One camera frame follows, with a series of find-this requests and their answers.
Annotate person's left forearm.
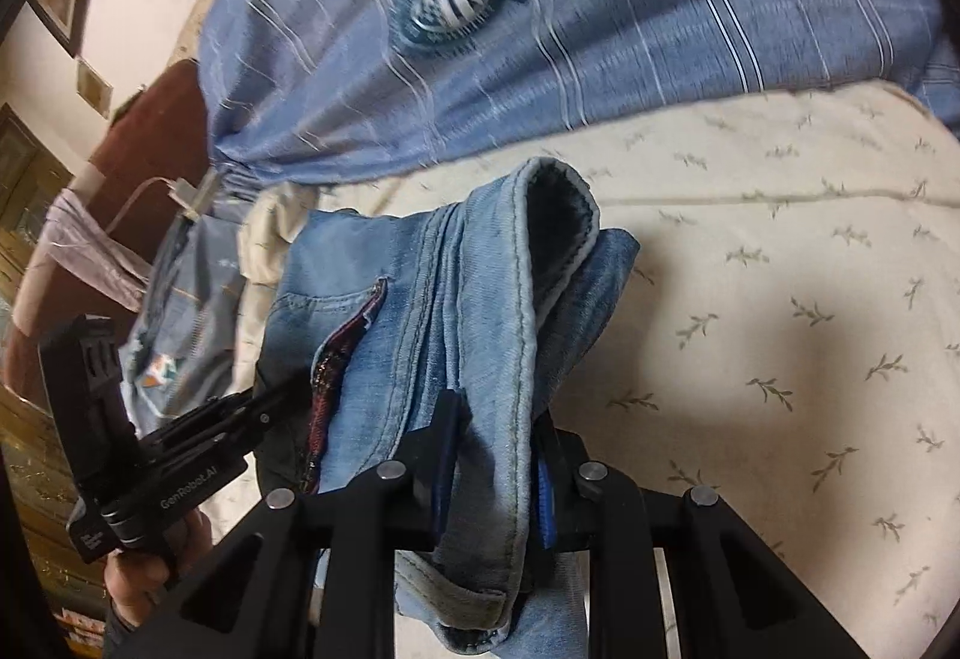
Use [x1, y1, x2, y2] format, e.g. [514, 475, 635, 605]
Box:
[101, 603, 162, 659]

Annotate small framed wall picture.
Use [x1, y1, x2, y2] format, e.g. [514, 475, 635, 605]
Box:
[77, 61, 113, 118]

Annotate grey-blue patterned bedding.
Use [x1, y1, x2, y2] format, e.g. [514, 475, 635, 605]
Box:
[124, 209, 260, 439]

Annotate cream leaf-print bed sheet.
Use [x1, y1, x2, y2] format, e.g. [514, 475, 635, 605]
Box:
[202, 81, 960, 659]

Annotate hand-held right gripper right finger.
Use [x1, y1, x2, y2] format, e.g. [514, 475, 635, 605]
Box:
[525, 411, 875, 659]

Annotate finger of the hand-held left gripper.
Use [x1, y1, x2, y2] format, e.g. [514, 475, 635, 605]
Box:
[139, 383, 312, 461]

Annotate brown padded headboard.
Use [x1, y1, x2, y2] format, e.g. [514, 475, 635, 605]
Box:
[7, 59, 218, 390]

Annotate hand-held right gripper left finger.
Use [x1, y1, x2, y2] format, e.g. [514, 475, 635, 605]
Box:
[154, 391, 473, 659]

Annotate person's left hand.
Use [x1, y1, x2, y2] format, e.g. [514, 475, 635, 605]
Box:
[105, 509, 215, 630]

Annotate white charging cable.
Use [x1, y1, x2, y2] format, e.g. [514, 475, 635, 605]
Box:
[101, 176, 181, 234]

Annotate lilac cloth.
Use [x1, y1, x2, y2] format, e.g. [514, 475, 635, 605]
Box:
[30, 186, 155, 311]

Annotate wooden cabinet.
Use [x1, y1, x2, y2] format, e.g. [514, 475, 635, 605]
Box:
[0, 104, 76, 300]

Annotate blue denim pants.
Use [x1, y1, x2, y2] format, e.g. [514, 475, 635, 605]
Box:
[251, 156, 642, 659]

